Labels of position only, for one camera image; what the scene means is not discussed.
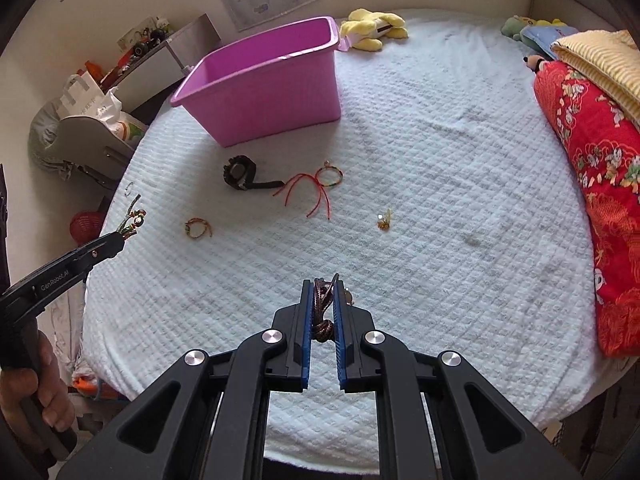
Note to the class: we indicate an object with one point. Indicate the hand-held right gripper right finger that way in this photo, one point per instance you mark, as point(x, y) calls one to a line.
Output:
point(340, 350)

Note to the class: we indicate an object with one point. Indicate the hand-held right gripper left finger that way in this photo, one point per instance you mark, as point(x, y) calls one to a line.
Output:
point(302, 340)

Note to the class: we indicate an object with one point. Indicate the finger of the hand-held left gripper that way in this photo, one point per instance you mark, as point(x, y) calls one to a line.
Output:
point(102, 250)

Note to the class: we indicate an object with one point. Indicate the small gold charm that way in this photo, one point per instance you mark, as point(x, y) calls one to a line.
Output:
point(382, 222)

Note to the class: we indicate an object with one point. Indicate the black wrist watch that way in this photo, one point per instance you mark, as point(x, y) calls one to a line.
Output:
point(237, 172)

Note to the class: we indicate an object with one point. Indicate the pink plastic bin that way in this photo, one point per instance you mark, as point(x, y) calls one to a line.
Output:
point(270, 95)

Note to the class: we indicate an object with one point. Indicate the person's left hand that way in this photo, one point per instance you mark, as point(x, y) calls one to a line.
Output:
point(25, 385)

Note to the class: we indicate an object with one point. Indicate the red mesh basket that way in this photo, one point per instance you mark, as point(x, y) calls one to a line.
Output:
point(87, 225)

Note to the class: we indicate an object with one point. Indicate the white quilted cloth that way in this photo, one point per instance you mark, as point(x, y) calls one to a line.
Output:
point(75, 325)

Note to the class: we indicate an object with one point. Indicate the grey cloth bag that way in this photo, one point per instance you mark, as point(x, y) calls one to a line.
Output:
point(42, 135)

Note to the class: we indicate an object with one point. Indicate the white printed plastic bag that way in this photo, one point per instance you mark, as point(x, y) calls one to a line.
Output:
point(120, 120)

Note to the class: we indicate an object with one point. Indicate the white paper bag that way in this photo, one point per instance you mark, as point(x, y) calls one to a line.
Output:
point(80, 95)

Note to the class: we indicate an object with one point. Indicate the orange bottle pack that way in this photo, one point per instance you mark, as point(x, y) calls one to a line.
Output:
point(95, 70)

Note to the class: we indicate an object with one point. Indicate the grey cabinet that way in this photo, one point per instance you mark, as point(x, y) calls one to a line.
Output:
point(150, 70)

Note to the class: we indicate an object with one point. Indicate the red printed quilt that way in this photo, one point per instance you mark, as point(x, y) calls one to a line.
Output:
point(600, 185)

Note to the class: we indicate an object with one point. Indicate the panda plush toy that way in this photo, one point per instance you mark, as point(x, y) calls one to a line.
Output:
point(535, 62)

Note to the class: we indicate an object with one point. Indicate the green yellow plush toy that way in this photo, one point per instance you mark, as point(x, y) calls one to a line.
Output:
point(515, 27)

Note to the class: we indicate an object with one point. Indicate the yellow striped blanket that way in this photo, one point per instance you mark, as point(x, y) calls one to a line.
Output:
point(600, 55)

